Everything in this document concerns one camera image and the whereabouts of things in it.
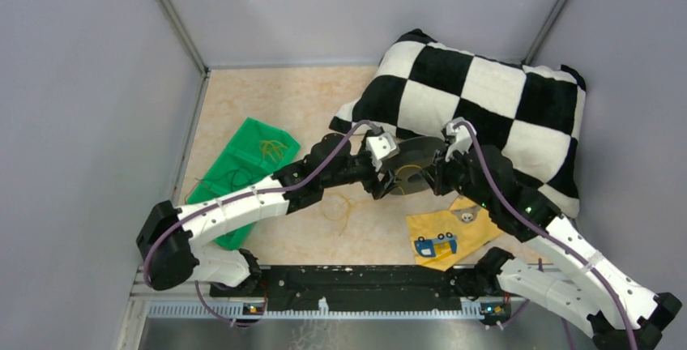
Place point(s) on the yellow cloth with car print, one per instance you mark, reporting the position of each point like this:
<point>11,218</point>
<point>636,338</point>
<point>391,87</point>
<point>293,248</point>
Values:
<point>442,238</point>

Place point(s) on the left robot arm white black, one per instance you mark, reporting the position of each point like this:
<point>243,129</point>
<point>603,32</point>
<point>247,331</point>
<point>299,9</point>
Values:
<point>177,244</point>

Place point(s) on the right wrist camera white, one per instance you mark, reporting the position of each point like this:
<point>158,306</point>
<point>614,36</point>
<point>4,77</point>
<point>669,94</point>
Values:
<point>459,134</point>

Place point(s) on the white slotted cable duct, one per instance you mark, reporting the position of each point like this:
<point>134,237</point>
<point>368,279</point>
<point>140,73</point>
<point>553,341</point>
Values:
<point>240,310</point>

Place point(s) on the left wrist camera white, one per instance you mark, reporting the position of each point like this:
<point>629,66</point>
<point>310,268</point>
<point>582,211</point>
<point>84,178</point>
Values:
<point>382,147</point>

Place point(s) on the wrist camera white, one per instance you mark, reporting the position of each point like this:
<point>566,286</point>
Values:
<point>382,147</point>
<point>459,134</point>

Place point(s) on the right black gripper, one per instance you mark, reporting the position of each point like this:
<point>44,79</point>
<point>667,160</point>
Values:
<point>438,172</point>

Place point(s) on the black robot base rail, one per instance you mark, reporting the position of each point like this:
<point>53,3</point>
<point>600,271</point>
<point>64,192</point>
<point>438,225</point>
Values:
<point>385,288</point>

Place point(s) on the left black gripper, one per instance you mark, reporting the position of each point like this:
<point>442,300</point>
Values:
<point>388,182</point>

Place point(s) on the black white checkered pillow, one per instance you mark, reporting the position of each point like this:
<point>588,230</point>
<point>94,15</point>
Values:
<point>532,114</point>

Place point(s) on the green compartment tray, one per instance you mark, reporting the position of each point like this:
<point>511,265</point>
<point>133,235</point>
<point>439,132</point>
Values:
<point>254,152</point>

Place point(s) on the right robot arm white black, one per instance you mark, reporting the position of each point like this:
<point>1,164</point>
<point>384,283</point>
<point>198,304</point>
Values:
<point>613,310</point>

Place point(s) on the black cable spool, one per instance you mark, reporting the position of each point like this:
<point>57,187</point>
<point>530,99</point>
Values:
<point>414,155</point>

